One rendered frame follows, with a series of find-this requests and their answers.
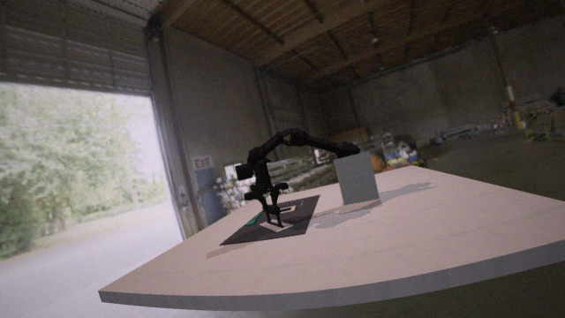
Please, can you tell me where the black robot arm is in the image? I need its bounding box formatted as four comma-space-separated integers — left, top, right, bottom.
236, 128, 360, 181

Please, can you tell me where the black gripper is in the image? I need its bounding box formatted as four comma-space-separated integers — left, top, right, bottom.
245, 173, 289, 212

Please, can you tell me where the tan square tile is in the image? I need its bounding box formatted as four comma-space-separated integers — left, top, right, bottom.
280, 205, 296, 214

